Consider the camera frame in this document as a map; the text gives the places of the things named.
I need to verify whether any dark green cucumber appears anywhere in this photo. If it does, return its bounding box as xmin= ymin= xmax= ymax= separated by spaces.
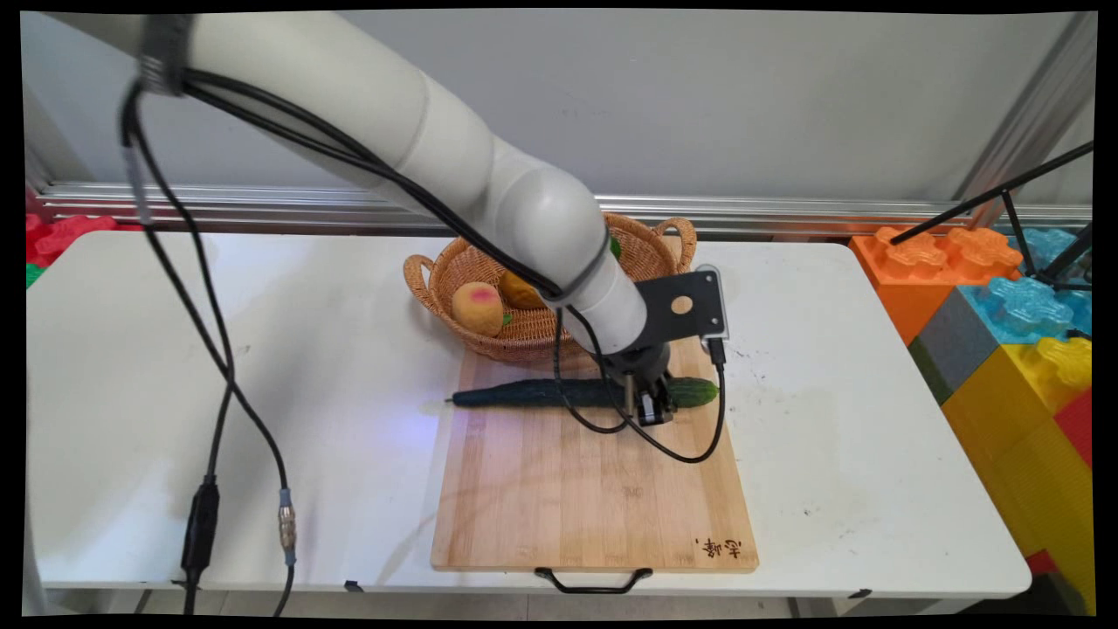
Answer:
xmin=445 ymin=375 xmax=721 ymax=411

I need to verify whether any black cable with silver connector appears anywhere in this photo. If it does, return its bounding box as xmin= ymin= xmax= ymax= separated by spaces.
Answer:
xmin=122 ymin=74 xmax=637 ymax=618

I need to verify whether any black cutting board handle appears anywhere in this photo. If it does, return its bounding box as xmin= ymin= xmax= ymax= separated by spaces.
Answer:
xmin=535 ymin=567 xmax=655 ymax=596

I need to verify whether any woven wicker basket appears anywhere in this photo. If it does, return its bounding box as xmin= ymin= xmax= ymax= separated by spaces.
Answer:
xmin=404 ymin=213 xmax=699 ymax=367

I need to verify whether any aluminium diagonal post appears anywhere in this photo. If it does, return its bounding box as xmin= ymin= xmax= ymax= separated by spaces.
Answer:
xmin=950 ymin=12 xmax=1098 ymax=230

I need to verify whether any wooden cutting board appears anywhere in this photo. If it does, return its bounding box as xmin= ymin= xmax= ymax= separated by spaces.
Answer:
xmin=430 ymin=280 xmax=760 ymax=575

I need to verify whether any aluminium rail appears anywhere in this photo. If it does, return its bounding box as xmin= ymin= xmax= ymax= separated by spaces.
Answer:
xmin=35 ymin=182 xmax=1093 ymax=238

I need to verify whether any yellow big toy brick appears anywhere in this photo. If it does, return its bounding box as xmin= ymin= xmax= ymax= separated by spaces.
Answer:
xmin=941 ymin=336 xmax=1097 ymax=614

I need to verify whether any blue big toy brick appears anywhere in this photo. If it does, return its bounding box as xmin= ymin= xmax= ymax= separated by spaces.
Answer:
xmin=959 ymin=228 xmax=1094 ymax=347

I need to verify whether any yellow pink peach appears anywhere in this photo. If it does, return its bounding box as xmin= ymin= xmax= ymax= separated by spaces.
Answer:
xmin=451 ymin=280 xmax=514 ymax=339

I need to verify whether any orange big toy brick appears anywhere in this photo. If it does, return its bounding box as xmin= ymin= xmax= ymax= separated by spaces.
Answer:
xmin=849 ymin=226 xmax=1024 ymax=347

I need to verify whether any black tripod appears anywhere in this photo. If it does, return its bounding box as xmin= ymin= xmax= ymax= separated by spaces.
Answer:
xmin=889 ymin=142 xmax=1095 ymax=294

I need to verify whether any red big toy brick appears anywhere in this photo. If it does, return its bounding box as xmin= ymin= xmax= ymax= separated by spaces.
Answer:
xmin=1052 ymin=389 xmax=1094 ymax=470

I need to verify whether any black camera cable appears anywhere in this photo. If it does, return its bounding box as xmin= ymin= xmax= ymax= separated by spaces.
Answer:
xmin=118 ymin=70 xmax=731 ymax=618

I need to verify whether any black silver wrist camera bracket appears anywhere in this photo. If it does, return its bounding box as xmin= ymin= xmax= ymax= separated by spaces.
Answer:
xmin=631 ymin=265 xmax=731 ymax=348

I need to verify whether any red plastic toy piece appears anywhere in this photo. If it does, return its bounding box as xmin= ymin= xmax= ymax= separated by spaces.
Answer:
xmin=25 ymin=213 xmax=120 ymax=269

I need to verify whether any grey big toy brick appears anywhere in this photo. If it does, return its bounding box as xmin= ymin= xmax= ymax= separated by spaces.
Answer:
xmin=908 ymin=287 xmax=1002 ymax=405

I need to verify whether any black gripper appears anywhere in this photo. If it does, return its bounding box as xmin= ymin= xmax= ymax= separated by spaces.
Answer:
xmin=599 ymin=341 xmax=680 ymax=429

